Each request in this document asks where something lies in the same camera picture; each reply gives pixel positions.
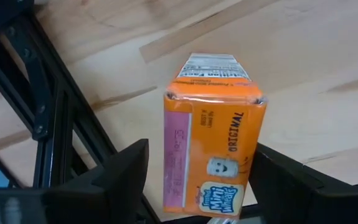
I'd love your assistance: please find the orange Frosted Mini Wheats box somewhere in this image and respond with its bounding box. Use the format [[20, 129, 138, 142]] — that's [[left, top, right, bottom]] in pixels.
[[163, 52, 267, 220]]

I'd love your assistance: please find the black aluminium table frame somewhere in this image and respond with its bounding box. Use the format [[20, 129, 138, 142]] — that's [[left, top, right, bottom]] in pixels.
[[0, 0, 159, 224]]

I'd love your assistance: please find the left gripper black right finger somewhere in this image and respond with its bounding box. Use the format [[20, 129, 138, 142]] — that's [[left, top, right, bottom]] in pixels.
[[248, 142, 358, 224]]

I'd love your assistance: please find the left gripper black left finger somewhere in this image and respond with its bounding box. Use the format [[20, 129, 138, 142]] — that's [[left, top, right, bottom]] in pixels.
[[0, 139, 150, 224]]

